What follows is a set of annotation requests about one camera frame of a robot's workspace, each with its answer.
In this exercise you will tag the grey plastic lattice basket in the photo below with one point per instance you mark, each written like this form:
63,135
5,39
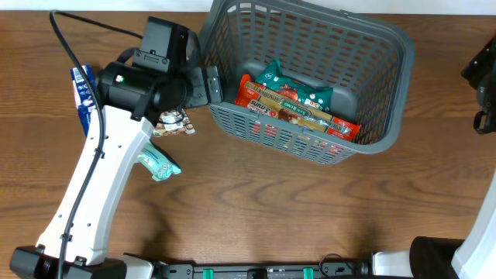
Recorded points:
366,62

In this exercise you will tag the orange yellow spaghetti packet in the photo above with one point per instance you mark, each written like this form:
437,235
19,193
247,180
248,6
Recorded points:
261,99

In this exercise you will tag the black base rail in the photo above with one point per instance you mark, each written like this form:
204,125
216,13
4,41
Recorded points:
326,270

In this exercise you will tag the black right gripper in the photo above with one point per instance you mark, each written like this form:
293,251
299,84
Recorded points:
478,70

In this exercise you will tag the blue carton box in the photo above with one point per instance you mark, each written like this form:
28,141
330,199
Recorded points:
83,100

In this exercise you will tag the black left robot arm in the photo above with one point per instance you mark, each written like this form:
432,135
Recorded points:
129,97

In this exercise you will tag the beige brown snack pouch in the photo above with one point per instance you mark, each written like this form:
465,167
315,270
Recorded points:
173,123

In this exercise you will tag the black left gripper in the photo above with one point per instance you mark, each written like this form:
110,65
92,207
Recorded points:
201,77

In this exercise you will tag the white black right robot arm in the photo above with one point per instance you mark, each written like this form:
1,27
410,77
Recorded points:
470,258

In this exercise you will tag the teal small snack packet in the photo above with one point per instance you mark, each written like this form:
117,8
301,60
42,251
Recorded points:
157,162

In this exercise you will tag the green Nescafe coffee bag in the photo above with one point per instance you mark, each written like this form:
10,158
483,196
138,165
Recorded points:
273,79

